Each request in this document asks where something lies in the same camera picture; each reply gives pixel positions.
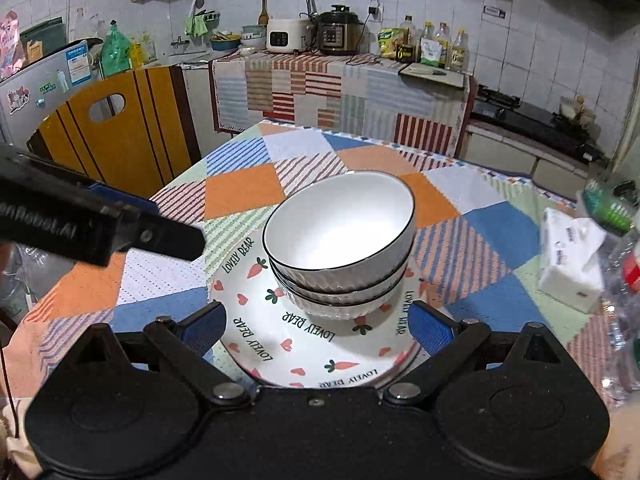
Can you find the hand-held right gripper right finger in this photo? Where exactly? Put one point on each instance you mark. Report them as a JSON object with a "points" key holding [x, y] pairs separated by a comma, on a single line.
{"points": [[430, 327]]}

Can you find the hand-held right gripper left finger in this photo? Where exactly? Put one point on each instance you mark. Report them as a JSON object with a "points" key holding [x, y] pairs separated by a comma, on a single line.
{"points": [[200, 325]]}

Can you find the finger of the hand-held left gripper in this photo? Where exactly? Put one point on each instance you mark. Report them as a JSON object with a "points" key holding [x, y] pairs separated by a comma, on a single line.
{"points": [[165, 237], [117, 196]]}

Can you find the white pink rabbit plate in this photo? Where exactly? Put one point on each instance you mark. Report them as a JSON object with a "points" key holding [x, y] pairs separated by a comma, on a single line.
{"points": [[260, 310]]}

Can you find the white black-rimmed bowl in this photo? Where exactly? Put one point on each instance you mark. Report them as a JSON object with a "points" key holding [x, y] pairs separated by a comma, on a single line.
{"points": [[340, 312], [340, 225], [345, 297]]}

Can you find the stack of bowls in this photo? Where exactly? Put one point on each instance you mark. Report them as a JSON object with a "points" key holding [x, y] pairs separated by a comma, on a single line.
{"points": [[254, 37]]}

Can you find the orange striped chair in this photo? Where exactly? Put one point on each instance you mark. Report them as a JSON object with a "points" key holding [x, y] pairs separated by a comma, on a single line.
{"points": [[125, 125]]}

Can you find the patchwork tablecloth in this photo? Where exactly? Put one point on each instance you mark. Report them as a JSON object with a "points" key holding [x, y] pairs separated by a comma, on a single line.
{"points": [[240, 190]]}

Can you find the silver fridge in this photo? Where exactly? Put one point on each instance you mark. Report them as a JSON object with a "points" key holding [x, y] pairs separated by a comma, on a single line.
{"points": [[50, 95]]}

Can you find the green plastic bag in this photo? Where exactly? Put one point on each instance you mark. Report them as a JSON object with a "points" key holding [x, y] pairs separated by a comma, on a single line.
{"points": [[116, 50]]}

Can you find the white tissue pack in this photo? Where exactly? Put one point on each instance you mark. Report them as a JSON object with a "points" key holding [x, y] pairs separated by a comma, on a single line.
{"points": [[570, 280]]}

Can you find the pink printed bag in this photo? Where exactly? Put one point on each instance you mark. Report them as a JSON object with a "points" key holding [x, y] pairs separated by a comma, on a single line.
{"points": [[10, 45]]}

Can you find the green box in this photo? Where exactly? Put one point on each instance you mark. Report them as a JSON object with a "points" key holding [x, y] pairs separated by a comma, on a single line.
{"points": [[45, 35]]}

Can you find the blue basin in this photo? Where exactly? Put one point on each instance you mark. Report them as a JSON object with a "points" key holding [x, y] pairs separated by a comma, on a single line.
{"points": [[225, 44]]}

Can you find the green hanging cloth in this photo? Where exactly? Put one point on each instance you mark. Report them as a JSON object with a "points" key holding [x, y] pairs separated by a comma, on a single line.
{"points": [[200, 24]]}

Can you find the clear plastic water bottle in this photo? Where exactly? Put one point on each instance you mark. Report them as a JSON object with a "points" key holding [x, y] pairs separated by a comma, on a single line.
{"points": [[622, 350]]}

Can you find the striped patchwork counter cloth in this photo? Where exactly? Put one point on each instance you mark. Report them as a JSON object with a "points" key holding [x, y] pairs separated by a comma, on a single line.
{"points": [[300, 90]]}

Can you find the red label water bottle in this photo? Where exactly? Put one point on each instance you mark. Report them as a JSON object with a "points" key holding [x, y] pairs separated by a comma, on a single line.
{"points": [[632, 270]]}

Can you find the green plastic basket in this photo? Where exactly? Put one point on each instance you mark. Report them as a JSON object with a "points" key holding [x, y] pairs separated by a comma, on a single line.
{"points": [[610, 210]]}

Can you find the white rice cooker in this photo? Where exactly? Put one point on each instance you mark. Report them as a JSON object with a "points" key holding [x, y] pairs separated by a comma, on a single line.
{"points": [[287, 35]]}

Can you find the black gas stove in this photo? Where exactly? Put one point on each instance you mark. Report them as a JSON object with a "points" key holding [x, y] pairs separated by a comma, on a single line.
{"points": [[530, 115]]}

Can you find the wooden spatula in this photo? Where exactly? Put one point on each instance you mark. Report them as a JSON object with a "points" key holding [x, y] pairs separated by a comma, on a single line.
{"points": [[263, 10]]}

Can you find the cream ceramic pot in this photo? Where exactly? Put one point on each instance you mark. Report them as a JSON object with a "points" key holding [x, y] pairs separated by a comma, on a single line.
{"points": [[575, 110]]}

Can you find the black pressure cooker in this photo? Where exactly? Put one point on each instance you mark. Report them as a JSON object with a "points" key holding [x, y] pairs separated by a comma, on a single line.
{"points": [[340, 35]]}

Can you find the dark sauce jar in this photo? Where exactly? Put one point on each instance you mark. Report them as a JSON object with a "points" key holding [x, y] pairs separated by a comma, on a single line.
{"points": [[405, 54]]}

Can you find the cooking oil bottle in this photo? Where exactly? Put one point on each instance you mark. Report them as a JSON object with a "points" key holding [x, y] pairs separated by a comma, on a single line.
{"points": [[460, 52], [442, 45], [409, 30]]}

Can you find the white label oil bottle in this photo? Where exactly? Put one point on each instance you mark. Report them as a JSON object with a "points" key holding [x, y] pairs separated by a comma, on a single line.
{"points": [[427, 47]]}

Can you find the yellow green food packet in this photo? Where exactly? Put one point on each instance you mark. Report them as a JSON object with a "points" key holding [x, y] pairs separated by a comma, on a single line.
{"points": [[390, 44]]}

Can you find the wall socket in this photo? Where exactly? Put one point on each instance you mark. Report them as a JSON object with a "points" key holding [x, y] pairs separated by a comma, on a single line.
{"points": [[375, 12]]}

